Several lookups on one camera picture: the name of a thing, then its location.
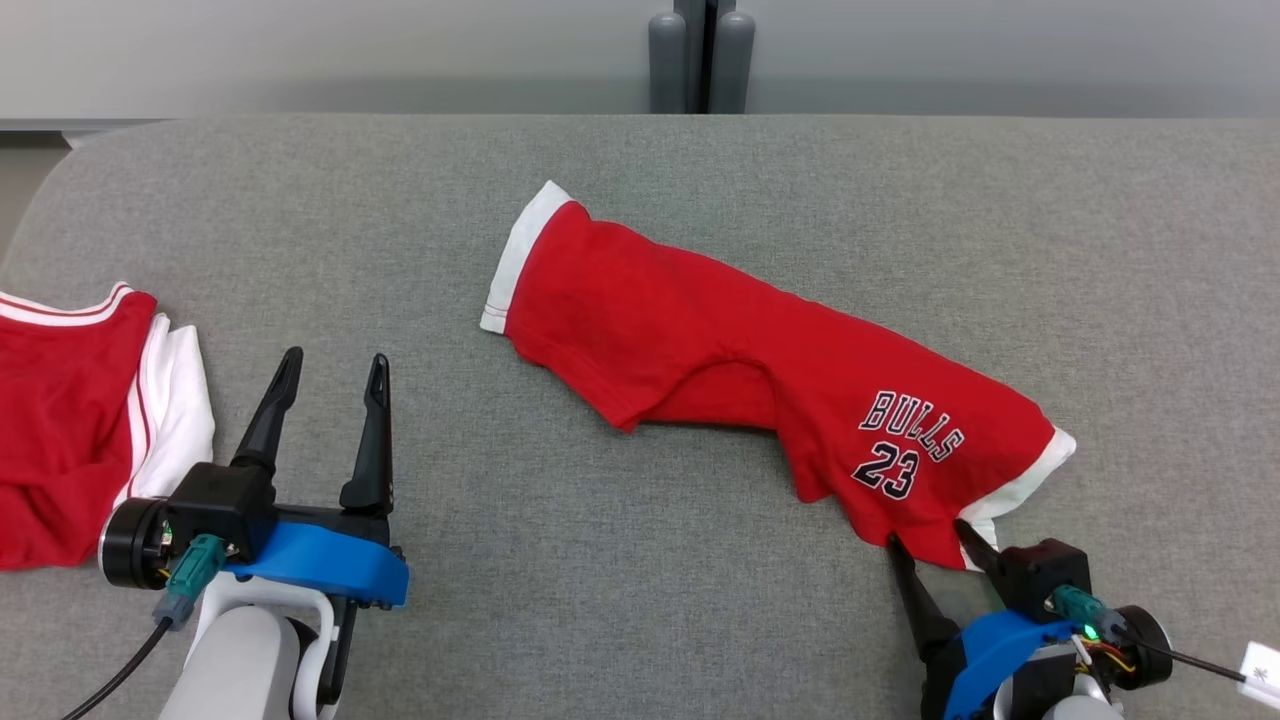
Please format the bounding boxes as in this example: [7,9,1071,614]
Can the right gripper, blue plate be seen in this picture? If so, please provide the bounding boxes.
[887,519,1174,720]

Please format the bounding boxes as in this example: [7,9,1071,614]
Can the left gripper, blue plate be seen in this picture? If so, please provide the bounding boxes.
[100,346,411,610]

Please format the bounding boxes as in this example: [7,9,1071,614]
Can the red Bulls basketball shorts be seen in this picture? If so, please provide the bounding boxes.
[480,180,1078,572]

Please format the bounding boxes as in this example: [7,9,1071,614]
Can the red and white jersey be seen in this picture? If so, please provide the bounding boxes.
[0,282,216,572]

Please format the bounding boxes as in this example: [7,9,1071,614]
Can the black left cable, teal plug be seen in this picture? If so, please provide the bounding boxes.
[62,533,229,720]

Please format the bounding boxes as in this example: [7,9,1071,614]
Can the black cable, teal plug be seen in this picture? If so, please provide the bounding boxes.
[62,533,229,720]
[1050,585,1251,683]

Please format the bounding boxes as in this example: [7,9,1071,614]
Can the black right cable, teal plug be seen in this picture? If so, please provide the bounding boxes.
[1050,585,1251,683]

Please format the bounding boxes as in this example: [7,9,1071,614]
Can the white cable tag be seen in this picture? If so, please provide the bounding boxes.
[1237,641,1280,712]

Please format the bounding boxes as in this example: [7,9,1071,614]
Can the grey post with dark slot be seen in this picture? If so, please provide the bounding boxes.
[648,0,757,115]

